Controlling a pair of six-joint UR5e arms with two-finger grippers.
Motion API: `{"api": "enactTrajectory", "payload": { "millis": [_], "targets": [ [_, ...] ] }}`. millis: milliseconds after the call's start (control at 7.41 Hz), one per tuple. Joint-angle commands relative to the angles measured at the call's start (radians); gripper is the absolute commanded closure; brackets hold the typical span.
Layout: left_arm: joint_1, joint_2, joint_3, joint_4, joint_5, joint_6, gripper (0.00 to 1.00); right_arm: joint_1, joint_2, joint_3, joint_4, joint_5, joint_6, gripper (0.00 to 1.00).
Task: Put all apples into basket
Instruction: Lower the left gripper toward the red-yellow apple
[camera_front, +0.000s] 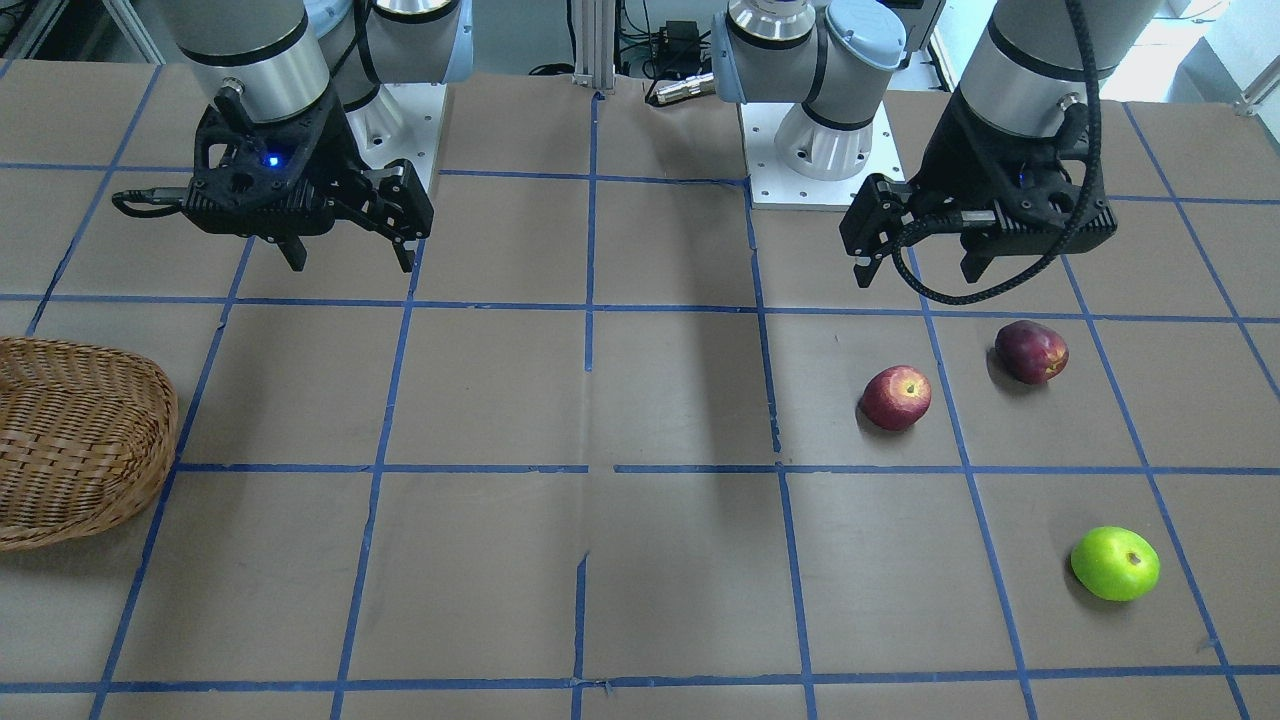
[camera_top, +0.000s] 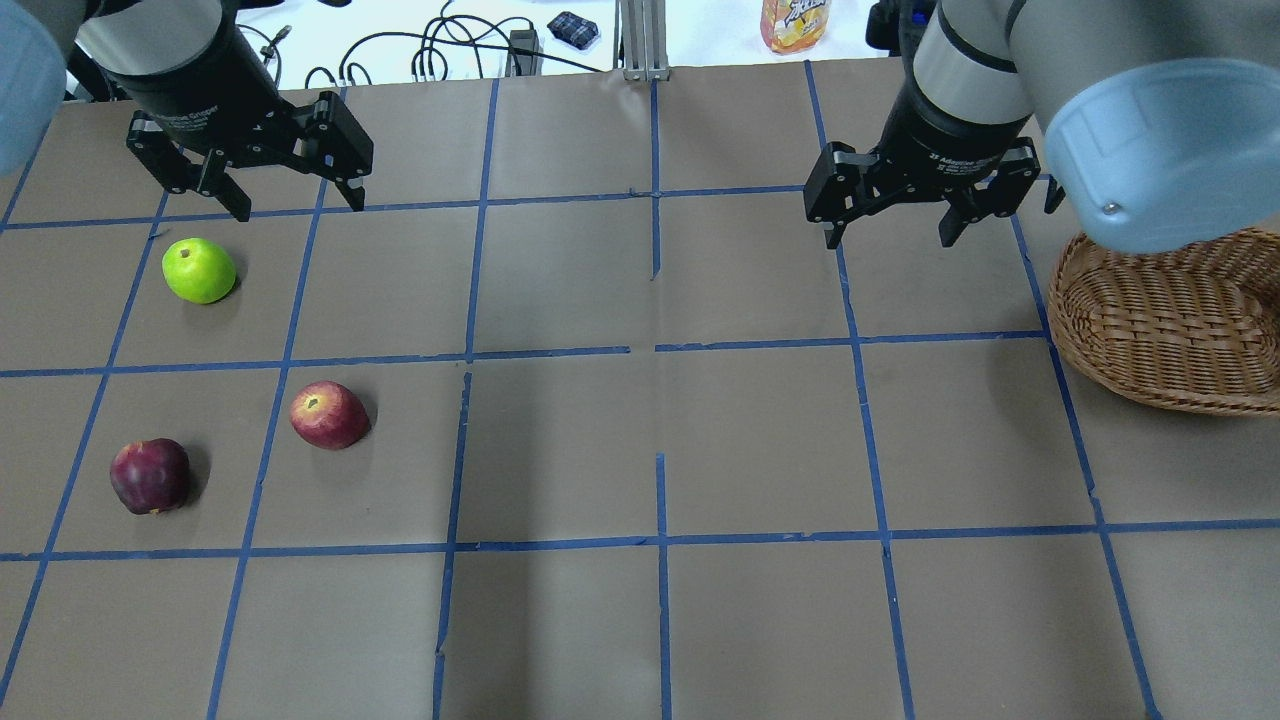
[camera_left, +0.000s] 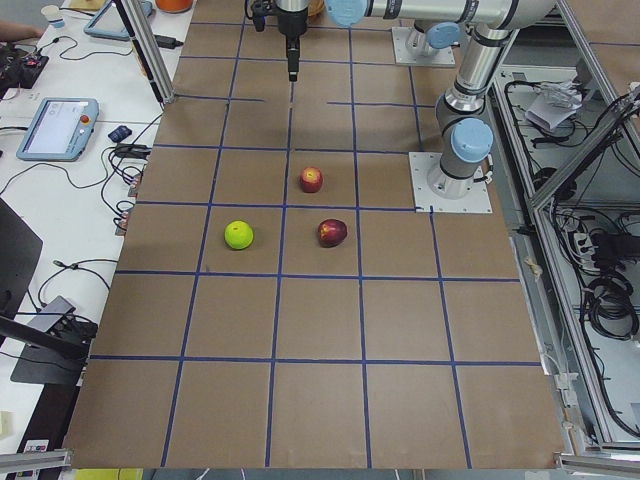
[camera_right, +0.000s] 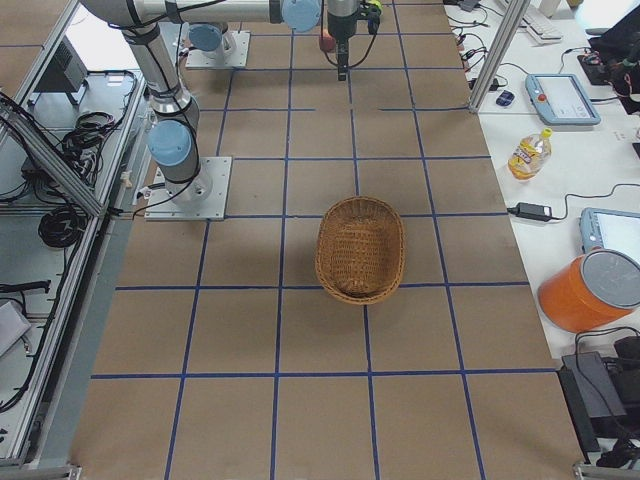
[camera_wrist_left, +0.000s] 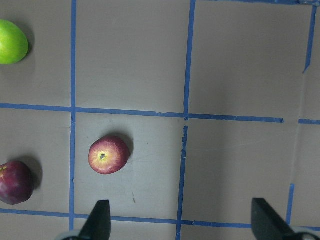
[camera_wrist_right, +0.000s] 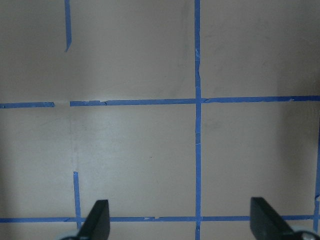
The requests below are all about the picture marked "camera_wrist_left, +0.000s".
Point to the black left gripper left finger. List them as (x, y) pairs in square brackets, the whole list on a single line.
[(98, 225)]

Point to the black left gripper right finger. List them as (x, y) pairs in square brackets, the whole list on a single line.
[(267, 224)]

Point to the red yellow apple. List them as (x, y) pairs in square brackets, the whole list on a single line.
[(108, 155)]

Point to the dark red apple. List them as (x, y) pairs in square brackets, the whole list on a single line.
[(16, 183)]

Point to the green apple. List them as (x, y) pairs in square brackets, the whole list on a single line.
[(14, 44)]

